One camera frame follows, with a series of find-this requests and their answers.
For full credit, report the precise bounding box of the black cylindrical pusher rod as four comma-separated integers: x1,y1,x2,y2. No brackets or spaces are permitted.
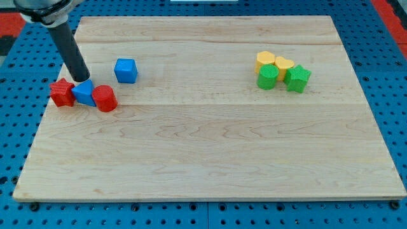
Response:
48,22,90,82

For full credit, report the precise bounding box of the blue triangle block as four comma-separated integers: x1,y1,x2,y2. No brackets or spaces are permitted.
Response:
71,80,96,107

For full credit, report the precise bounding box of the red star block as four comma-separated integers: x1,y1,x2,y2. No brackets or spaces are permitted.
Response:
50,78,76,107

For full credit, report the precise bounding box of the red cylinder block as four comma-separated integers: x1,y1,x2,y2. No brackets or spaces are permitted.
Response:
92,85,118,112

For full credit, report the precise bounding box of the light wooden board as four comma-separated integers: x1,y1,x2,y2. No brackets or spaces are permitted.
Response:
13,16,406,203

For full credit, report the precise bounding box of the blue cube block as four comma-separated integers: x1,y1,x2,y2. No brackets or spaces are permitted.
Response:
114,59,138,84

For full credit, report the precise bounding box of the yellow hexagon block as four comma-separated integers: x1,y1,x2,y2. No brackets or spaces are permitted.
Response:
254,51,275,74

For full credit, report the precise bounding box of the green cylinder block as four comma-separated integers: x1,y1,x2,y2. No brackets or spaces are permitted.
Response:
257,64,279,90

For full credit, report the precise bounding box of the yellow heart block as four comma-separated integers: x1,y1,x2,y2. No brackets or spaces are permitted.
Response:
275,56,295,81

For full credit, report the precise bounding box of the green star block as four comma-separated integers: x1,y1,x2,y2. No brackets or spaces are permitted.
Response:
284,65,312,94

